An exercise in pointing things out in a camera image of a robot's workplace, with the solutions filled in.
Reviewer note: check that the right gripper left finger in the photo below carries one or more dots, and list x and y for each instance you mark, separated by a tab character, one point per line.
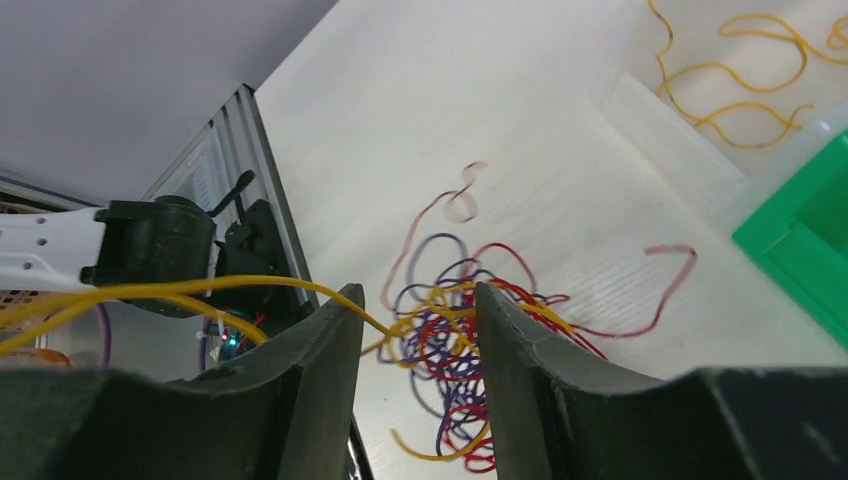
132	395

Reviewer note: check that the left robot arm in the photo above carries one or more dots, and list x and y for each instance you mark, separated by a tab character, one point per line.
169	239

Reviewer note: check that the aluminium frame rail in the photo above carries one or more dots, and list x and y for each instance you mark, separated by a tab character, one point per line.
230	165

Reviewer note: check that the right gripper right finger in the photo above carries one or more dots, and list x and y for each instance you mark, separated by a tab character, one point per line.
559	412

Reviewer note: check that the clear plastic bin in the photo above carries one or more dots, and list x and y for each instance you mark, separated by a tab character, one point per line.
727	99

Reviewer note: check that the green plastic bin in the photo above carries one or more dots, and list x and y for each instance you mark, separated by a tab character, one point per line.
798	238

